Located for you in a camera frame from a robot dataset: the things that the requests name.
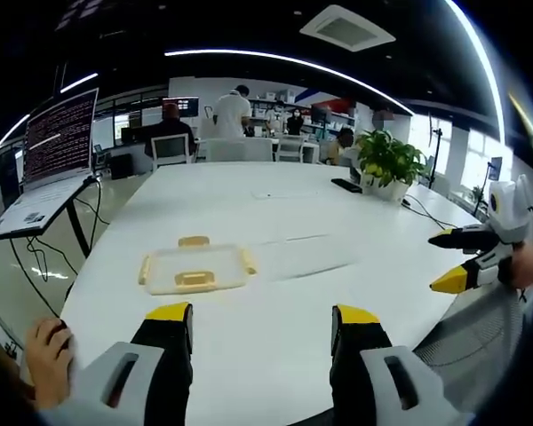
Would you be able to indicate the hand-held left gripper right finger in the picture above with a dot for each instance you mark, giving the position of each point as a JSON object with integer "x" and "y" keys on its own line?
{"x": 395, "y": 377}

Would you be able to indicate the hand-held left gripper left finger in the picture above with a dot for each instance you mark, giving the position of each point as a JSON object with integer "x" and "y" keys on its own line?
{"x": 115, "y": 373}

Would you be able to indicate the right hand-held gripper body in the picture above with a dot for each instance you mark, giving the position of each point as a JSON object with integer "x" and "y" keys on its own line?
{"x": 511, "y": 213}

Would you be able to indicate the clear lid with yellow buckles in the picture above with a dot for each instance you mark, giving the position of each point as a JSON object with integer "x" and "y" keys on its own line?
{"x": 195, "y": 266}

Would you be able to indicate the person's right hand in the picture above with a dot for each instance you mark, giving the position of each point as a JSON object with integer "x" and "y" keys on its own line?
{"x": 530, "y": 266}

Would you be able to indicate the grey mesh chair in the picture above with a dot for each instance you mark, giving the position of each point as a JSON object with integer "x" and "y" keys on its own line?
{"x": 471, "y": 328}

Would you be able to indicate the black tripod stand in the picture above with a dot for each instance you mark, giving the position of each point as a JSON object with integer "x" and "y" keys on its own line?
{"x": 436, "y": 151}

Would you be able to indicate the potted green plant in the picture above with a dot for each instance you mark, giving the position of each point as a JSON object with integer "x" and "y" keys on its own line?
{"x": 388, "y": 160}

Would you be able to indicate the black phone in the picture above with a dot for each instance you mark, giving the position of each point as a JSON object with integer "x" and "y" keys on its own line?
{"x": 346, "y": 185}

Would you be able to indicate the black laptop stand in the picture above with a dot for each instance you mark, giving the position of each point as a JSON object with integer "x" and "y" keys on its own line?
{"x": 77, "y": 222}

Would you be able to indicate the ceiling light strip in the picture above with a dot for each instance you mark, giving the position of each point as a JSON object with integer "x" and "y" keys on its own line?
{"x": 484, "y": 57}
{"x": 293, "y": 60}
{"x": 77, "y": 83}

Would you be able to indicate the computer monitor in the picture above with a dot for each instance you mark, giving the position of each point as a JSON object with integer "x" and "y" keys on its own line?
{"x": 180, "y": 106}
{"x": 320, "y": 114}

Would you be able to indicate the white office chair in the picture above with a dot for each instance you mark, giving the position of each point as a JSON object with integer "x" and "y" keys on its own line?
{"x": 291, "y": 148}
{"x": 172, "y": 151}

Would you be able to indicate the black cabinet box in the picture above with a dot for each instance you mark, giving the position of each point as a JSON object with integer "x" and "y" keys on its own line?
{"x": 122, "y": 166}

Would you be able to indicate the white laptop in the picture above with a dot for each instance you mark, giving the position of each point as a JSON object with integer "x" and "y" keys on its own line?
{"x": 58, "y": 137}

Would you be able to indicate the ceiling air vent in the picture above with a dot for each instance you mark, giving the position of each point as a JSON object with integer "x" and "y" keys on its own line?
{"x": 346, "y": 29}

